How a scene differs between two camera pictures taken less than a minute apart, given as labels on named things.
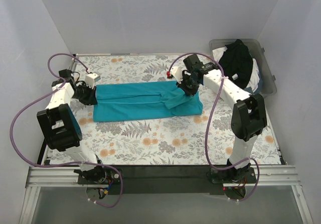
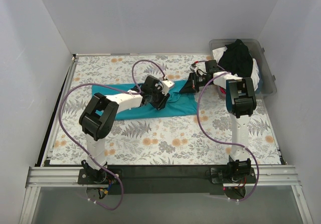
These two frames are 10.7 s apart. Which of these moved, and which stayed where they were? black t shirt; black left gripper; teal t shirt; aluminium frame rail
Moved: black left gripper
Stayed: aluminium frame rail; black t shirt; teal t shirt
